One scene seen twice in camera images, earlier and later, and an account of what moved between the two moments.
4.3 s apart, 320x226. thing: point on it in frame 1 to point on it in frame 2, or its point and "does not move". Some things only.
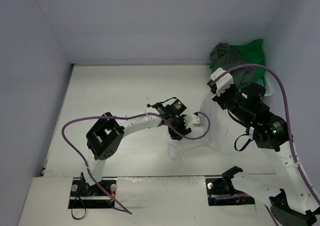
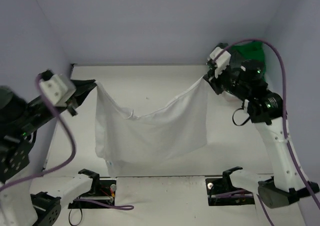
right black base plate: [221, 191] does not move
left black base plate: [83, 195] does not move
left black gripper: [180, 130] to [72, 102]
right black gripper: [220, 99] to [217, 86]
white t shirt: [218, 129] to [120, 137]
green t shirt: [250, 53] does not move
